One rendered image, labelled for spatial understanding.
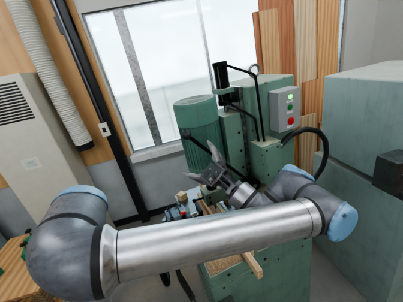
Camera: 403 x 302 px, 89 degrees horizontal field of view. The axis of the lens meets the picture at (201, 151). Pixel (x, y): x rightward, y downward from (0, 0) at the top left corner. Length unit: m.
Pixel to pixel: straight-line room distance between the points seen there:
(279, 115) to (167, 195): 1.96
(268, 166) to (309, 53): 1.83
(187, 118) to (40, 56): 1.55
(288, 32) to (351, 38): 0.83
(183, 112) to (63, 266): 0.57
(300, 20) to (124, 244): 2.36
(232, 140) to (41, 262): 0.70
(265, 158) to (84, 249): 0.66
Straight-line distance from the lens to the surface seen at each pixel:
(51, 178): 2.27
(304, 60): 2.47
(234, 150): 0.90
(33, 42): 2.14
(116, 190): 2.55
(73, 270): 0.39
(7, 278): 2.16
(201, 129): 0.79
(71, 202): 0.50
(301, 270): 1.41
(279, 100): 0.83
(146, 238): 0.40
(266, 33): 2.26
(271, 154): 0.85
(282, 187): 0.64
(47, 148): 2.15
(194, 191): 1.32
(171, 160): 2.35
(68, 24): 2.16
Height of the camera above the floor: 1.65
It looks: 24 degrees down
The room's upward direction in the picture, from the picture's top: 12 degrees counter-clockwise
